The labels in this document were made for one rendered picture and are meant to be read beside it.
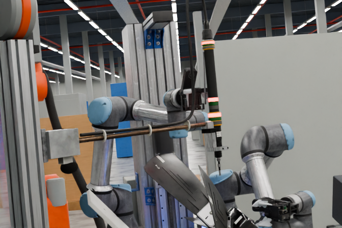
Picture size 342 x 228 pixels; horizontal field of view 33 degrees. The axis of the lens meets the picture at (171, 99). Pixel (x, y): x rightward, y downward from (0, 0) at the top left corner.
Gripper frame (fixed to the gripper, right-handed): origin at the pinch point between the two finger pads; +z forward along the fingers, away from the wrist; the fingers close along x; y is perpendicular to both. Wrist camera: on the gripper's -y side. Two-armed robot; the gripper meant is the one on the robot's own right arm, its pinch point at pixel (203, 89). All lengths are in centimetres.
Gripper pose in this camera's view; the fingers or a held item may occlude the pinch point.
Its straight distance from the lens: 201.6
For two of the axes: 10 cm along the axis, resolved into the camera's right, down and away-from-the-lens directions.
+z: 3.3, -0.4, -9.4
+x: -9.4, 0.8, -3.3
